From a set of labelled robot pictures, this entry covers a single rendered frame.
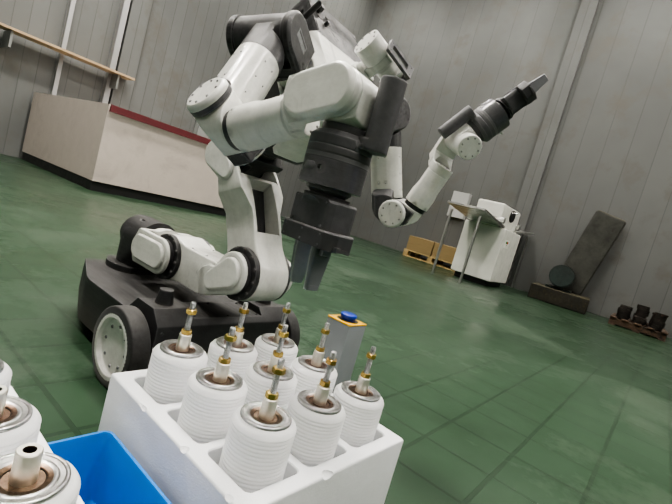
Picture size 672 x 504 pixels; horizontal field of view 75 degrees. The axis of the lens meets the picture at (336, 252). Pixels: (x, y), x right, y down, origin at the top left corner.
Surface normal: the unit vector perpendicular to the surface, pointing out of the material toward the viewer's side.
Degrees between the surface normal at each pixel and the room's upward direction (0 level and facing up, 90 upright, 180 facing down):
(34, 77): 90
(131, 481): 88
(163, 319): 46
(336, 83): 90
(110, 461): 88
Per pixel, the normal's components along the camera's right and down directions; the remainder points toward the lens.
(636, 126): -0.60, -0.09
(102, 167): 0.75, 0.27
